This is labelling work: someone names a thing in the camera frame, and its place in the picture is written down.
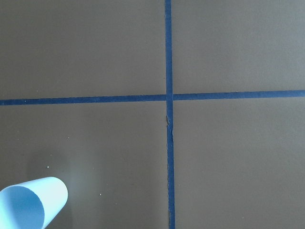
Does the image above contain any light blue plastic cup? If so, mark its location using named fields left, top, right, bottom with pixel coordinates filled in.
left=0, top=177, right=68, bottom=229

